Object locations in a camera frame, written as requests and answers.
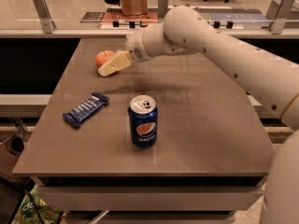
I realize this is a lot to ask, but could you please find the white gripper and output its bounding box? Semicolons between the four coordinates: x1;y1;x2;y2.
98;30;152;77

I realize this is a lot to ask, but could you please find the red apple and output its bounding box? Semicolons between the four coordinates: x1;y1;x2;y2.
94;50;114;67

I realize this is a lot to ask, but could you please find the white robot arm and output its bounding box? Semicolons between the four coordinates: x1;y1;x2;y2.
98;6;299;224

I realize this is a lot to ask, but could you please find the blue Pepsi can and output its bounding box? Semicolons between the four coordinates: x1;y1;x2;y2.
128;95;158;147

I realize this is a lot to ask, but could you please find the blue snack bar wrapper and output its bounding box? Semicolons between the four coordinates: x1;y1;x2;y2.
63;92;109;128

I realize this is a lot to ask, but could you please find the green patterned bag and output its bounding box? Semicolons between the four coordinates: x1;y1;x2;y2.
11;186;67;224

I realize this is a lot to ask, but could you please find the middle metal glass post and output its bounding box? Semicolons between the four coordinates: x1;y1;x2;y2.
157;0;168;20

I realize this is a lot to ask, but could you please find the metal glass post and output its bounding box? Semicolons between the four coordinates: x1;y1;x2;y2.
157;0;168;20
269;0;295;35
32;0;56;34

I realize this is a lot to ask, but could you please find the left metal glass post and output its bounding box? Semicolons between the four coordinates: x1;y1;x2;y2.
32;0;56;34

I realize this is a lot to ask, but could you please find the right metal glass post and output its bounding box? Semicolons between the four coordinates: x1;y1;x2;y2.
269;0;295;35

